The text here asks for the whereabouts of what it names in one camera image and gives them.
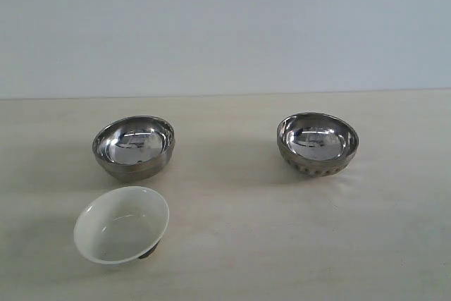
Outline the smooth steel bowl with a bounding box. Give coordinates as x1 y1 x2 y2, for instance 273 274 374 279
92 116 175 182

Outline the ribbed steel bowl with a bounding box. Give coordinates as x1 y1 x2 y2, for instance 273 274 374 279
276 112 359 177

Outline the white ceramic bowl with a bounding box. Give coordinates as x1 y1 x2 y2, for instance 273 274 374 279
73 186 170 265

